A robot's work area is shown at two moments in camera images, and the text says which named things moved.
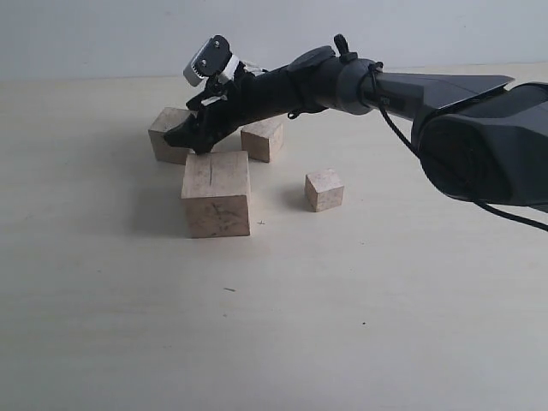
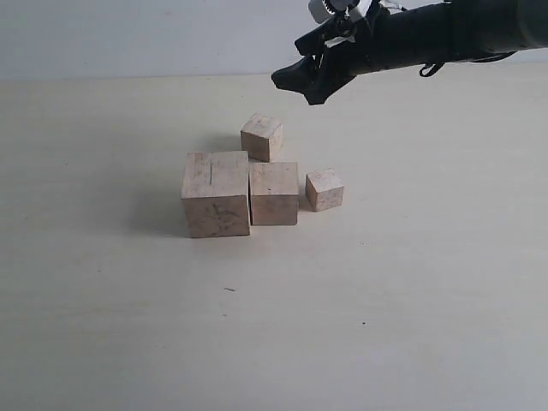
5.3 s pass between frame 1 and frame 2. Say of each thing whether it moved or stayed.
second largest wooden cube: moved
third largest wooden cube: stayed
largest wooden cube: stayed
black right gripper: moved
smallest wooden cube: stayed
